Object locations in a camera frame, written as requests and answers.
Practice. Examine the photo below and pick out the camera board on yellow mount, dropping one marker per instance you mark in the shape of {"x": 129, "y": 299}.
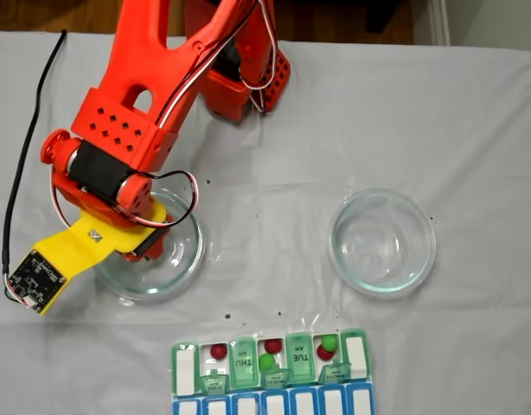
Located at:
{"x": 36, "y": 276}

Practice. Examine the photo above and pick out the green ball pill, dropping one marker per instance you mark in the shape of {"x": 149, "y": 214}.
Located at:
{"x": 329, "y": 341}
{"x": 266, "y": 362}

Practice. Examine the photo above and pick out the white weekly pill organizer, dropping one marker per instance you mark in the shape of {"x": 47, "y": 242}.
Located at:
{"x": 270, "y": 402}

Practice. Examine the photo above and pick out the white tablecloth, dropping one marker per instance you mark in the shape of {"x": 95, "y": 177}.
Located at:
{"x": 421, "y": 108}

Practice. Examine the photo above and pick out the red ball pill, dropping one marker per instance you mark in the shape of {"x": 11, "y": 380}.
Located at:
{"x": 273, "y": 344}
{"x": 322, "y": 354}
{"x": 219, "y": 351}

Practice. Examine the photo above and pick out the clear glass bowl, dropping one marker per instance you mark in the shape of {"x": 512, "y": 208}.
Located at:
{"x": 378, "y": 242}
{"x": 179, "y": 268}

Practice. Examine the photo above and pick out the white baseboard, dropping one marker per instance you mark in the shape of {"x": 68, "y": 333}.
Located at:
{"x": 440, "y": 21}

